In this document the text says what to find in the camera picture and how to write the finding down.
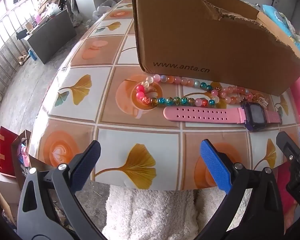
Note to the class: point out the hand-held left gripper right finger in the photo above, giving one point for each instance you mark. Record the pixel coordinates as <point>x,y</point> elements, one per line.
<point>215,166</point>

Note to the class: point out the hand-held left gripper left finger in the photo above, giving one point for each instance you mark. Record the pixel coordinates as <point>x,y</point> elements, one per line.
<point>86,162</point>

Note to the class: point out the brown cardboard box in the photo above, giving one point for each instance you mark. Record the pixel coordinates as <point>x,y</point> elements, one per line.
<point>202,42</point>

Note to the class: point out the ginkgo patterned tablecloth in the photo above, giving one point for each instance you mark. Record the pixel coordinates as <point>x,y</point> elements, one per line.
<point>115,135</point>

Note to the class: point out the brown paper bag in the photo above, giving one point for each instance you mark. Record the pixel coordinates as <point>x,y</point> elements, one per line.
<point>16,160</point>

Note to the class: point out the red gift bag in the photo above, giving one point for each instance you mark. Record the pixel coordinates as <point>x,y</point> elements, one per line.
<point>7,150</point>

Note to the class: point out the white fluffy cloth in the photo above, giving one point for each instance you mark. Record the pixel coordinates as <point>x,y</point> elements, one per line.
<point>150,212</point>

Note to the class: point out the pair of beige shoes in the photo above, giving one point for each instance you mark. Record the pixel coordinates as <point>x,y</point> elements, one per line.
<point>23,60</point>

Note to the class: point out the blue plastic container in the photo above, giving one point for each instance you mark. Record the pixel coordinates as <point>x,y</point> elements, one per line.
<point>32,55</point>

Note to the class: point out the blue striped pillow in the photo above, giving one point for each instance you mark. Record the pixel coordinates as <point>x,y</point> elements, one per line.
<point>277,17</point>

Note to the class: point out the black cabinet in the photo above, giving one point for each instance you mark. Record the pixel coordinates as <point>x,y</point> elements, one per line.
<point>55,37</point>

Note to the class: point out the metal balcony railing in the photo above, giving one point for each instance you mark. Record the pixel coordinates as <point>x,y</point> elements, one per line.
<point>5,55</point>

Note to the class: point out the white plastic bag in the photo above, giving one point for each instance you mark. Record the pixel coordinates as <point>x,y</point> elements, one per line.
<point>102,10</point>

